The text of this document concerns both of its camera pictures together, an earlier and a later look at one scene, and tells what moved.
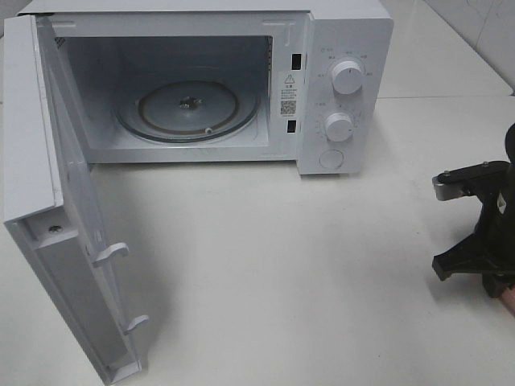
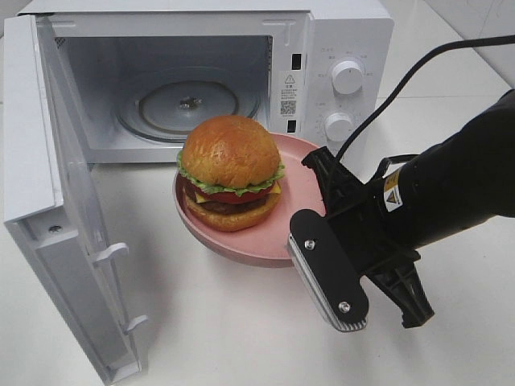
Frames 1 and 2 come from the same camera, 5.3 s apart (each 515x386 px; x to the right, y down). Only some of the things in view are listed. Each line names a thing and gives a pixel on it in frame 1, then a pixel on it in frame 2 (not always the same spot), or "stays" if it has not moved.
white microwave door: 50,203 stays
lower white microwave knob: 339,128 stays
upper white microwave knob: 347,77 stays
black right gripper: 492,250 -> 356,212
